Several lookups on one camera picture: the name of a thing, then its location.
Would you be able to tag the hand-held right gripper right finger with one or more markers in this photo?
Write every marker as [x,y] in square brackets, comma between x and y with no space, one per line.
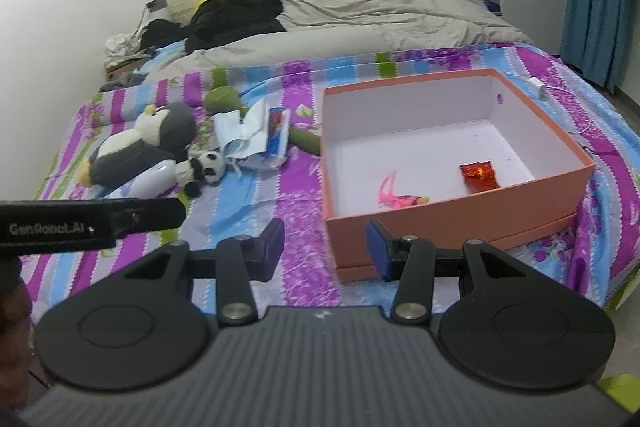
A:
[377,249]

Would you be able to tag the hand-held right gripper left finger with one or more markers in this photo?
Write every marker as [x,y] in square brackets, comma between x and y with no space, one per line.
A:
[272,249]

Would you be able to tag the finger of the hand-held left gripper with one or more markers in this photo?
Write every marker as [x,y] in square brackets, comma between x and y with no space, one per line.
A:
[155,214]

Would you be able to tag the blue face mask packet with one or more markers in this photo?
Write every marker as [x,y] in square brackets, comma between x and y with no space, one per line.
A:
[237,139]

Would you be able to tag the orange cardboard box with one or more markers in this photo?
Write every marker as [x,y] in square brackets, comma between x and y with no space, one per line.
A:
[415,142]

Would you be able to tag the white spray bottle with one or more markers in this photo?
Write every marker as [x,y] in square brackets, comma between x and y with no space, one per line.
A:
[150,179]

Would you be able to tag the striped floral bed sheet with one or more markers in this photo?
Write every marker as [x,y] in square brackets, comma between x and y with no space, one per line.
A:
[280,207]

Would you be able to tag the pink plastic toy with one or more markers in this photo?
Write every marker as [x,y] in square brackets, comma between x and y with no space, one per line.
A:
[397,199]

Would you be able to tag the small panda plush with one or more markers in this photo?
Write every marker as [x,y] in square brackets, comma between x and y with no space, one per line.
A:
[207,167]

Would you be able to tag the grey white penguin plush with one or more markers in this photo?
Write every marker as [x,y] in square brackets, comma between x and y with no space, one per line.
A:
[145,142]

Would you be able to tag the white red printed plastic packet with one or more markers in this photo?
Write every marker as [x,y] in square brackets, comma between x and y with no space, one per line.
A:
[275,142]

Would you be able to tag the red foil candy wrapper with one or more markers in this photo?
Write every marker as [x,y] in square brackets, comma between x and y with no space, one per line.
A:
[479,176]

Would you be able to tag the long green spoon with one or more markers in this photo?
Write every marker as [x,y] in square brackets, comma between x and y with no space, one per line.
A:
[222,99]

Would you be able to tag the white crumpled cloth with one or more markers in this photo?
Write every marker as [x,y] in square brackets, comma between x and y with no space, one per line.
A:
[120,47]

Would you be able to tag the dark cloth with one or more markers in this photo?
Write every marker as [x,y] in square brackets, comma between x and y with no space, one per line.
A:
[160,32]

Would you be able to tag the black jacket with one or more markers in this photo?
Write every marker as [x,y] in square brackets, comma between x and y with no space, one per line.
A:
[235,14]

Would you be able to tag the white charger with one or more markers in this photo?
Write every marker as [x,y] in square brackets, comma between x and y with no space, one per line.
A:
[538,88]

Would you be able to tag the grey duvet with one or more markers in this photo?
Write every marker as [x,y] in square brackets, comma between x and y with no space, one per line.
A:
[390,17]

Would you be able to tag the blue curtain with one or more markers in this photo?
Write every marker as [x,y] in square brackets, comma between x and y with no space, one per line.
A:
[592,7]

